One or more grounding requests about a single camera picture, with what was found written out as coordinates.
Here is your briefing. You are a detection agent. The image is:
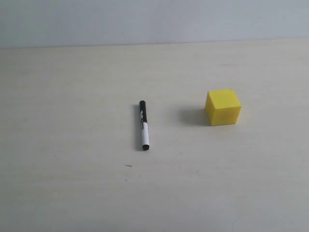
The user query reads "yellow cube block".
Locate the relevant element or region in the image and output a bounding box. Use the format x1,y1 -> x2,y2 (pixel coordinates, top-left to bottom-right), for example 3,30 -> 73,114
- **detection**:
205,89 -> 241,126

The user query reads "black and white marker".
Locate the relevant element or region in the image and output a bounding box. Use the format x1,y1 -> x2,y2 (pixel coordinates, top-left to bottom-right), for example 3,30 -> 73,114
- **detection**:
139,101 -> 150,151

